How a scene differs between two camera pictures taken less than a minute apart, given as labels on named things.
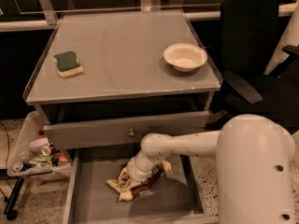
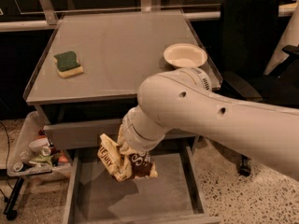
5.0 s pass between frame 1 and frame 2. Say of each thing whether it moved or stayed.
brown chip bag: moved
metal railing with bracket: stayed
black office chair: stayed
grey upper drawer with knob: stayed
